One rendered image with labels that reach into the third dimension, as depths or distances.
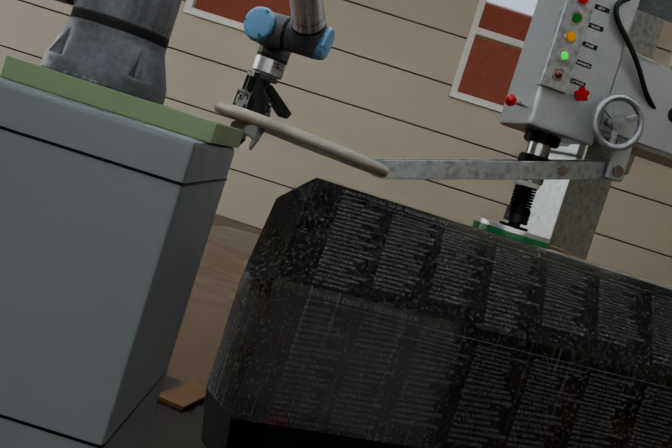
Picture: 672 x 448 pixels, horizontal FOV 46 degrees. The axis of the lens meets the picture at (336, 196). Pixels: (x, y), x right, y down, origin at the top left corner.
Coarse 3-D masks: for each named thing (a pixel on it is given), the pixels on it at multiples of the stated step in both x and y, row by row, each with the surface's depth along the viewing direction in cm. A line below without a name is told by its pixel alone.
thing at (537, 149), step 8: (528, 144) 223; (536, 144) 221; (544, 144) 220; (528, 152) 222; (536, 152) 221; (544, 152) 221; (520, 160) 222; (528, 160) 220; (536, 160) 219; (544, 160) 219
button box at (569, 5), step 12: (564, 0) 209; (564, 12) 208; (588, 12) 209; (564, 24) 208; (588, 24) 209; (552, 36) 209; (552, 48) 208; (564, 48) 209; (576, 48) 209; (552, 60) 208; (576, 60) 210; (540, 72) 210; (540, 84) 209; (552, 84) 209; (564, 84) 210
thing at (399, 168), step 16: (384, 160) 210; (400, 160) 211; (416, 160) 211; (432, 160) 213; (448, 160) 224; (464, 160) 225; (480, 160) 226; (496, 160) 227; (512, 160) 228; (560, 160) 230; (576, 160) 231; (592, 160) 232; (400, 176) 211; (416, 176) 212; (432, 176) 212; (448, 176) 213; (464, 176) 214; (480, 176) 215; (496, 176) 216; (512, 176) 216; (528, 176) 217; (544, 176) 218; (560, 176) 219; (576, 176) 220; (592, 176) 221
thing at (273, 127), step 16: (224, 112) 197; (240, 112) 192; (272, 128) 188; (288, 128) 187; (304, 144) 188; (320, 144) 188; (336, 144) 190; (336, 160) 232; (352, 160) 192; (368, 160) 195; (384, 176) 208
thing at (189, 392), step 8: (184, 384) 264; (192, 384) 266; (200, 384) 269; (168, 392) 252; (176, 392) 254; (184, 392) 256; (192, 392) 259; (200, 392) 261; (160, 400) 246; (168, 400) 245; (176, 400) 247; (184, 400) 249; (192, 400) 251; (200, 400) 255; (176, 408) 244; (184, 408) 244
